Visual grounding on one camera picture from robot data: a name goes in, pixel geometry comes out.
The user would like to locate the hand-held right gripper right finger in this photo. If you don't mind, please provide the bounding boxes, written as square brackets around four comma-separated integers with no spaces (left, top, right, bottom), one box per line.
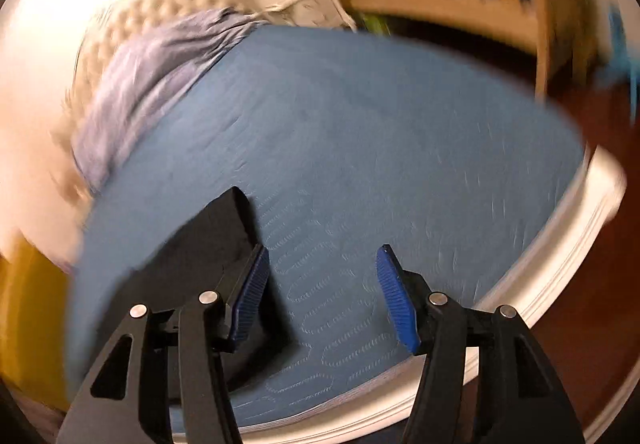
[376,245,586,444]

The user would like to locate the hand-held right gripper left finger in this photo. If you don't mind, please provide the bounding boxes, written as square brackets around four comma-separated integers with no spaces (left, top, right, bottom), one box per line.
[57,244,271,444]

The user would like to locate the black pants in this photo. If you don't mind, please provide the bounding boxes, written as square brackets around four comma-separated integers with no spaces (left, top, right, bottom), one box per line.
[125,187,303,397]

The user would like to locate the blue quilted bed cover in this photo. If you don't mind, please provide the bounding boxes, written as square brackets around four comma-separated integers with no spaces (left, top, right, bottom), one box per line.
[65,24,591,430]

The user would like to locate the yellow chair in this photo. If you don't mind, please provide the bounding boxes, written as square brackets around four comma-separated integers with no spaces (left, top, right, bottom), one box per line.
[0,239,76,415]

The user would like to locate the lavender duvet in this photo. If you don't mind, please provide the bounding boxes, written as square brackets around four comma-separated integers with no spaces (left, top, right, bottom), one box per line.
[70,7,266,190]

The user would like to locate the white nightstand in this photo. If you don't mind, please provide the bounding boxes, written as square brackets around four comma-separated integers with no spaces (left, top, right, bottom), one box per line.
[260,0,358,32]

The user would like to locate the light blue object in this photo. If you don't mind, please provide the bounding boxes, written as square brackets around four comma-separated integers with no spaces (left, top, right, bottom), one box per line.
[597,4,640,92]

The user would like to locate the white bed frame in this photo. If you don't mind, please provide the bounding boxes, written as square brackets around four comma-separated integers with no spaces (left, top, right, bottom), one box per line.
[170,144,628,444]

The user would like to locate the wooden crib rail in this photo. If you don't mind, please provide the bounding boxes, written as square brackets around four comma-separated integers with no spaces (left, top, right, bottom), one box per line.
[320,0,601,100]

